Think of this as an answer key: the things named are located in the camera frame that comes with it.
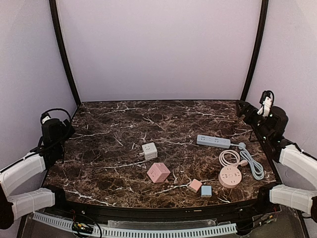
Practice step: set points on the pink cube socket adapter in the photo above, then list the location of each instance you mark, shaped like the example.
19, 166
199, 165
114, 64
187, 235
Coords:
158, 172

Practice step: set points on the blue power strip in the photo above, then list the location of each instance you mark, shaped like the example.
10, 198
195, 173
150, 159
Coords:
213, 141

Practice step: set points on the black table front rail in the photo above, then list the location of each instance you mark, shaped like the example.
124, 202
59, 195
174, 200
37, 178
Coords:
166, 202

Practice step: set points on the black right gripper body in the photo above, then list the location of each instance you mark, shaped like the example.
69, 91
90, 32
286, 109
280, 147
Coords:
247, 112

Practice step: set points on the black frame post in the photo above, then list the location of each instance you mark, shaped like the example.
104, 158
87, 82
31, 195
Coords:
256, 49
62, 51

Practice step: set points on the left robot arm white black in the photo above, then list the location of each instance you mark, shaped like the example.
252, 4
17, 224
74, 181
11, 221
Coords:
49, 150

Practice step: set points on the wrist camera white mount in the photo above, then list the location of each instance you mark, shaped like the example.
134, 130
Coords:
45, 117
266, 101

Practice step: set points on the pink round power socket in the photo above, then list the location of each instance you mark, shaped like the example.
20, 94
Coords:
229, 176

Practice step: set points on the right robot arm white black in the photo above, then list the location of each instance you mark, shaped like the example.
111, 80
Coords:
269, 133

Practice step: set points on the white slotted cable duct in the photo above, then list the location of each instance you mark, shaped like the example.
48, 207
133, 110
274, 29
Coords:
80, 226

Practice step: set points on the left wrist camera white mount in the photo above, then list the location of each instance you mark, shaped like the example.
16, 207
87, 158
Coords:
45, 117

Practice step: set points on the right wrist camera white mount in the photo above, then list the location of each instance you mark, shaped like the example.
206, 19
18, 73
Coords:
266, 101

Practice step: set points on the right black frame post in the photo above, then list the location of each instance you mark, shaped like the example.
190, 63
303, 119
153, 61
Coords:
256, 49

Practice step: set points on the left black frame post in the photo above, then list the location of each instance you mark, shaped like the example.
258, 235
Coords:
62, 51

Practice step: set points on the white cube socket adapter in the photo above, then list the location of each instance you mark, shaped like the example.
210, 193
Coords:
149, 151

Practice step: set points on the small blue charger plug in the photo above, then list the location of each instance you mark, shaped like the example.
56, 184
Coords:
206, 191

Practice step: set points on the small pink charger plug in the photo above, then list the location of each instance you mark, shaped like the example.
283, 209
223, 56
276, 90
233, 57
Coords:
194, 185

